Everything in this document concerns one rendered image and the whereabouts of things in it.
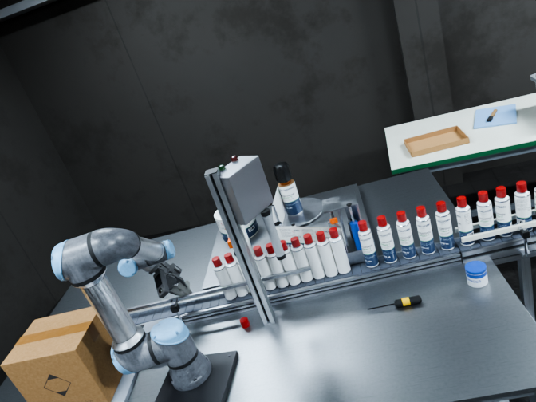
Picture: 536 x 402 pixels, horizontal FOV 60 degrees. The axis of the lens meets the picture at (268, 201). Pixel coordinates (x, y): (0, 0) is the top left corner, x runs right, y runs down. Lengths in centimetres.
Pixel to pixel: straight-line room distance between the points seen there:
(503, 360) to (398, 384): 31
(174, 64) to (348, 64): 150
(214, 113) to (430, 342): 317
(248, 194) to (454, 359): 84
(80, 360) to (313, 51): 304
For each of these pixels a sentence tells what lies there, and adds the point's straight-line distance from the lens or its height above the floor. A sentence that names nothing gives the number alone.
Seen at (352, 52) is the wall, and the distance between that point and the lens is 403.
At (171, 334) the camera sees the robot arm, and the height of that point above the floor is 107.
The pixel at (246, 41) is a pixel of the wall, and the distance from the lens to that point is 411.
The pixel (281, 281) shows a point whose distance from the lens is 193.
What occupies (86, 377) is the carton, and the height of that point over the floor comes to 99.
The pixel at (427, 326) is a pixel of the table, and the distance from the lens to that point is 171.
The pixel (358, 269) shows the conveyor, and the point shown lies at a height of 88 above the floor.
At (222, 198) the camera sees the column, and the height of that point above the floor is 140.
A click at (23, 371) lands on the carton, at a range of 193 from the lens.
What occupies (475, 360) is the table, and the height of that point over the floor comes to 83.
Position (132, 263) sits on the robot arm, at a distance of 186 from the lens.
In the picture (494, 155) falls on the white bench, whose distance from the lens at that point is 299.
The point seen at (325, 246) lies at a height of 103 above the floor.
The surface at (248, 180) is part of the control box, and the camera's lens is 161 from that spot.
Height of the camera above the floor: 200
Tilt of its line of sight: 24 degrees down
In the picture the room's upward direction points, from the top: 19 degrees counter-clockwise
